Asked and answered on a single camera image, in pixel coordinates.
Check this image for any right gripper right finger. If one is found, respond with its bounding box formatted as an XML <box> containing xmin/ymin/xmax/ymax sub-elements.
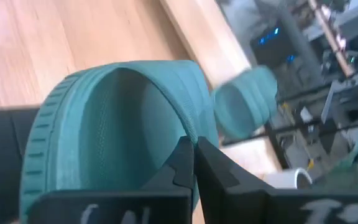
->
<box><xmin>196</xmin><ymin>136</ymin><xmax>358</xmax><ymax>224</ymax></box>

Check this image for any teal rubber slide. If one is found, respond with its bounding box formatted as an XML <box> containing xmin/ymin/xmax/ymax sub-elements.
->
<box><xmin>211</xmin><ymin>65</ymin><xmax>279</xmax><ymax>141</ymax></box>
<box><xmin>19</xmin><ymin>59</ymin><xmax>220</xmax><ymax>224</ymax></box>

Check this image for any white round plant pot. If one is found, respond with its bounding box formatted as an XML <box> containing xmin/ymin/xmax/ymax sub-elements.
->
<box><xmin>264</xmin><ymin>167</ymin><xmax>313</xmax><ymax>190</ymax></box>

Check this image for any black rubber slide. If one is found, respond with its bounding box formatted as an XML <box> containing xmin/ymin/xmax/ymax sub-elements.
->
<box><xmin>0</xmin><ymin>106</ymin><xmax>40</xmax><ymax>224</ymax></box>

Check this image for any black computer with blue lights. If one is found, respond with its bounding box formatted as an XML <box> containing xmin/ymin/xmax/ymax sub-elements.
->
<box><xmin>249</xmin><ymin>21</ymin><xmax>298</xmax><ymax>67</ymax></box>

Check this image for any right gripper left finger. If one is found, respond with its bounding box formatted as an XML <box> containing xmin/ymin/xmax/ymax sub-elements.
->
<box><xmin>28</xmin><ymin>136</ymin><xmax>196</xmax><ymax>224</ymax></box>

